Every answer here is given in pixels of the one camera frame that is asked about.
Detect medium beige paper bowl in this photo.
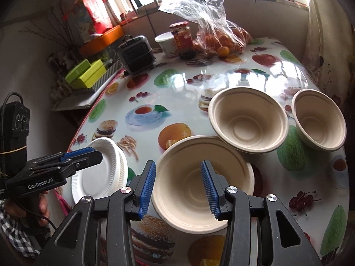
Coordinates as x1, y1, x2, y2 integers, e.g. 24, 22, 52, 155
208, 87, 289, 154

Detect white board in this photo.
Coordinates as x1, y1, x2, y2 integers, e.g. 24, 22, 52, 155
50, 87, 96, 112

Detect large beige paper bowl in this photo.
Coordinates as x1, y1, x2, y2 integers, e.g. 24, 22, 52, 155
151, 135, 255, 235

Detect striped grey box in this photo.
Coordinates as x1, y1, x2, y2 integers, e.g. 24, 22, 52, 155
91, 61, 124, 92

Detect patterned cream curtain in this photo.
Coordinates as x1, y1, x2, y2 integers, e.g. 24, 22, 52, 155
301, 0, 355, 106

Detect small beige paper bowl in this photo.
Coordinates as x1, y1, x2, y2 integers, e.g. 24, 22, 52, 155
291, 89, 347, 151

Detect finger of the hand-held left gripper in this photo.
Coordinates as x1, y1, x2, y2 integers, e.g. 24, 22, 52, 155
27, 147, 97, 170
26, 150, 104, 183

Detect clear plastic bag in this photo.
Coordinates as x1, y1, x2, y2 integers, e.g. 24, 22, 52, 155
159, 0, 253, 57

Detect small grey fan heater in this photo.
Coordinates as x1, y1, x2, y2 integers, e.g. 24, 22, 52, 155
116, 35, 156, 75

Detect green flat box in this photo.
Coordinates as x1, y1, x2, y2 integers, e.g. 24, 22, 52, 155
75, 59, 107, 88
65, 60, 92, 84

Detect pile of oranges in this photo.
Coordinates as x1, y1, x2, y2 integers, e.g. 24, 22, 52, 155
194, 28, 251, 57

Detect black cable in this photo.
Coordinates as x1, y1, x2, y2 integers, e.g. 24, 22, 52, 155
26, 209, 59, 232

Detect white paper plate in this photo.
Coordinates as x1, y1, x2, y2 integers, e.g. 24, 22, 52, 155
71, 138, 123, 206
118, 147, 129, 192

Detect dried branches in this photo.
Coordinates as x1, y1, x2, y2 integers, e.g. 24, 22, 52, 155
19, 0, 75, 50

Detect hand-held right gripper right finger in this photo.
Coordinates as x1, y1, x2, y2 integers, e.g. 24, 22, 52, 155
201, 159, 323, 266

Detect person's left hand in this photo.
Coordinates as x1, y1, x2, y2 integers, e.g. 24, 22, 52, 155
5, 191, 51, 228

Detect person's left forearm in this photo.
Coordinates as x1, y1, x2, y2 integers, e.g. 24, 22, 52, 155
0, 208, 42, 258

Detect white plastic tub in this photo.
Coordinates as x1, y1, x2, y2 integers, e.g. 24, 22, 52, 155
155, 32, 178, 57

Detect red colourful gift box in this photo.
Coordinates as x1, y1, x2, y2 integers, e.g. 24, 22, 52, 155
67, 0, 113, 43

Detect fruit print tablecloth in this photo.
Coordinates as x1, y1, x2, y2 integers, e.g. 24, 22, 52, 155
55, 37, 350, 266

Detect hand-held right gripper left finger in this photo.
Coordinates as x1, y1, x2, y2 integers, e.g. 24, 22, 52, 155
36, 159, 156, 266

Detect orange tray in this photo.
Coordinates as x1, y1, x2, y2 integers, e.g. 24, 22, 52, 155
78, 24, 124, 56

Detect red label glass jar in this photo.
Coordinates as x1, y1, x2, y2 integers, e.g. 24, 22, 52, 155
170, 22, 195, 59

